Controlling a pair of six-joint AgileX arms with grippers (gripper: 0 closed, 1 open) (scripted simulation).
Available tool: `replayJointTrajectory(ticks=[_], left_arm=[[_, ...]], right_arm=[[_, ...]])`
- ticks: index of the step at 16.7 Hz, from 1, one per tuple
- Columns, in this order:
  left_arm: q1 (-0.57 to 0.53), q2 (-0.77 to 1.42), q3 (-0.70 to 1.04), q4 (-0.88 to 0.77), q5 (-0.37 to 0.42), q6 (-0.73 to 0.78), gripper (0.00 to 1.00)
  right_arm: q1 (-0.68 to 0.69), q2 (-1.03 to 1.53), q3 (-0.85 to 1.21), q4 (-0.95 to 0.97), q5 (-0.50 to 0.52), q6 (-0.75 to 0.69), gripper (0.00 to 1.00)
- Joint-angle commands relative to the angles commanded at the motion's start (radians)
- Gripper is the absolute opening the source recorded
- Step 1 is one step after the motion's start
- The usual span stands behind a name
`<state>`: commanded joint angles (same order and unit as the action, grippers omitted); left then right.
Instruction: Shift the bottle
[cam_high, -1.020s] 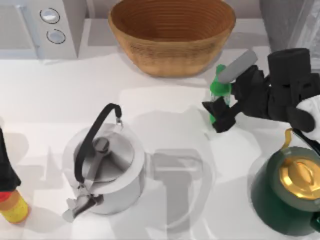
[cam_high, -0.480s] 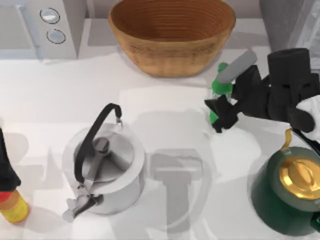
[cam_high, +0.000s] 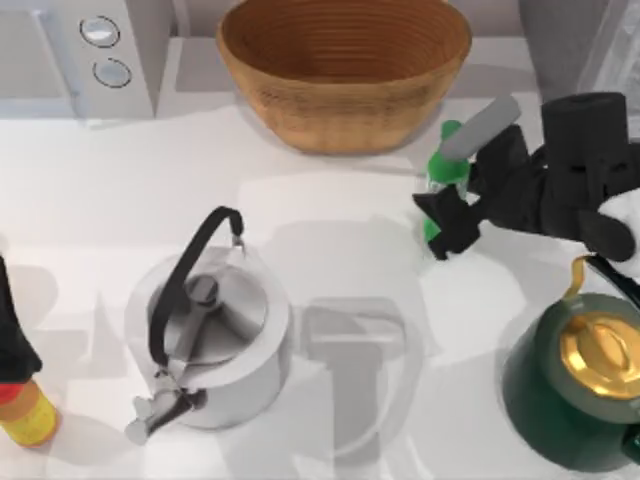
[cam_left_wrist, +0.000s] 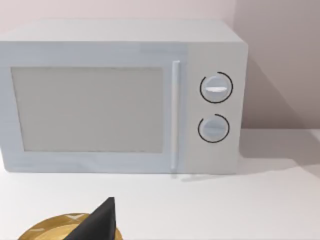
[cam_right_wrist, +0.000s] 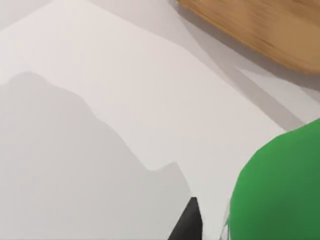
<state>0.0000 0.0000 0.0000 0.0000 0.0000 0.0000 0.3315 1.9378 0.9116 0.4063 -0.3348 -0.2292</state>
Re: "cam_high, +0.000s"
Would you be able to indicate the green bottle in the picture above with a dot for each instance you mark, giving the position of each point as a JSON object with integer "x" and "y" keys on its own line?
{"x": 446, "y": 167}

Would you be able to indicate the brown woven basket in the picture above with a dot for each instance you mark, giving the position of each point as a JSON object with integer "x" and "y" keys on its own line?
{"x": 345, "y": 105}

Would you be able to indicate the green kettle with gold lid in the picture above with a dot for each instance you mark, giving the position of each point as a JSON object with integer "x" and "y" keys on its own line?
{"x": 560, "y": 400}

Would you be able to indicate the round microwave knob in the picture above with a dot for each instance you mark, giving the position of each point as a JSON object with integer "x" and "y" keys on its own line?
{"x": 112, "y": 72}
{"x": 100, "y": 31}

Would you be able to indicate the pale microwave oven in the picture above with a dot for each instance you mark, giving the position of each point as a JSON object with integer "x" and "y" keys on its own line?
{"x": 40, "y": 60}

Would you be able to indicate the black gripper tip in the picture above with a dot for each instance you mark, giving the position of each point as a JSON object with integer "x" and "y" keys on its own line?
{"x": 15, "y": 330}

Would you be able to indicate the yellow and red bottle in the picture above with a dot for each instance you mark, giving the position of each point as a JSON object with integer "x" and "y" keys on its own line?
{"x": 30, "y": 415}

